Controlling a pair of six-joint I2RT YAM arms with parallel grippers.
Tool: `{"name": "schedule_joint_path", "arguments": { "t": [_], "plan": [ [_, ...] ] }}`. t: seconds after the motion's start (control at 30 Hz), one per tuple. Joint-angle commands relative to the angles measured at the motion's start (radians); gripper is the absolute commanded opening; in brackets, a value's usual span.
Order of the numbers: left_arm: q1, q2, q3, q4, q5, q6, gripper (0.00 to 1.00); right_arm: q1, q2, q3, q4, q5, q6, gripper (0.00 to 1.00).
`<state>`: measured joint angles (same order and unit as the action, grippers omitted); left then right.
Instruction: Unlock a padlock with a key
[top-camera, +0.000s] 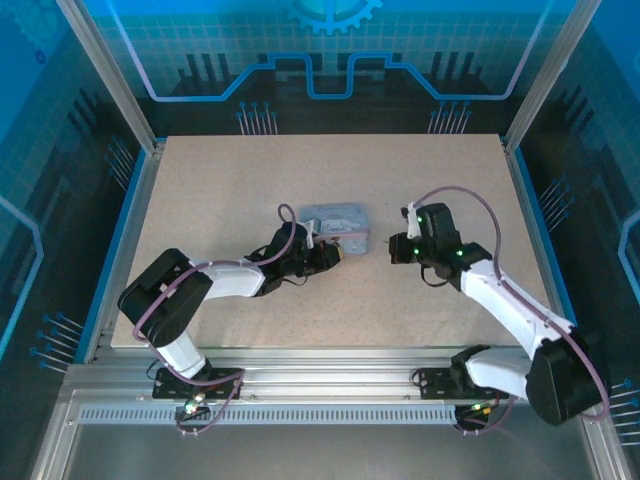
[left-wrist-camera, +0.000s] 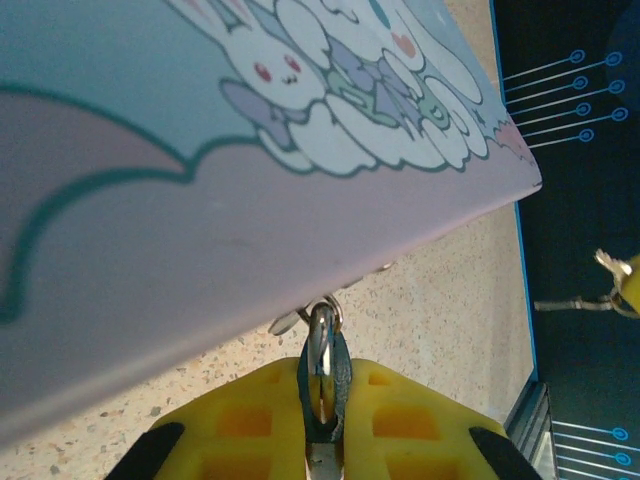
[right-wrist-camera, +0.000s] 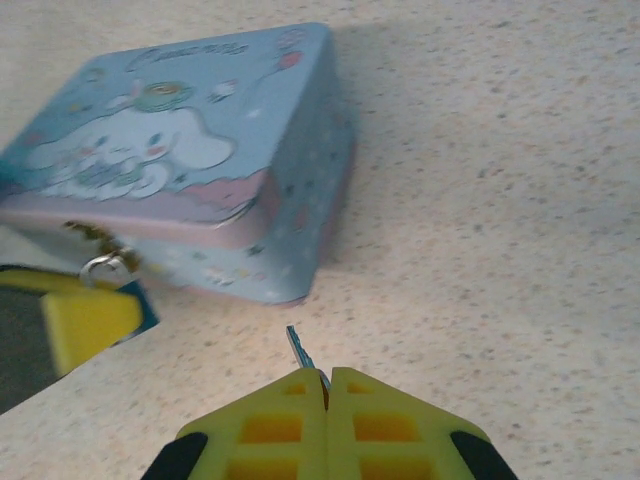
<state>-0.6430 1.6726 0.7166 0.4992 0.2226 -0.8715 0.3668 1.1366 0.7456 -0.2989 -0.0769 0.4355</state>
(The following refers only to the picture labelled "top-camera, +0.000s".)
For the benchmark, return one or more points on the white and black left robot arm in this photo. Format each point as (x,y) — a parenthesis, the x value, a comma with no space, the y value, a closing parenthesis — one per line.
(230,280)

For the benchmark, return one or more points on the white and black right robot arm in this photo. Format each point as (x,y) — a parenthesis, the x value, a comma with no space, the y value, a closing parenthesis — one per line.
(510,305)

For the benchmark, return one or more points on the grey metal base panel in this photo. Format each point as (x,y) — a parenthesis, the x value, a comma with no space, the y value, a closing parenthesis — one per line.
(320,455)

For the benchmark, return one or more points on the aluminium side rail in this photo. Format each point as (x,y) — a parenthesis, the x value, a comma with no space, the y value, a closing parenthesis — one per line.
(132,235)
(541,250)

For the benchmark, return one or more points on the aluminium cross rail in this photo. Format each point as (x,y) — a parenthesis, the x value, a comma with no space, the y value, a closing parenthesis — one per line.
(325,370)

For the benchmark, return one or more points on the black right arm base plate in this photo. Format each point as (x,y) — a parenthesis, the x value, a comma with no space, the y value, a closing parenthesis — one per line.
(430,385)

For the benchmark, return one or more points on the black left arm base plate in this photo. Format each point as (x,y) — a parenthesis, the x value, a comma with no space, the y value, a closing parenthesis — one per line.
(225,377)

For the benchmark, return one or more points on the aluminium frame post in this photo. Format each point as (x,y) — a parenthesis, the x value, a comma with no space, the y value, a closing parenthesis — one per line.
(115,85)
(547,85)

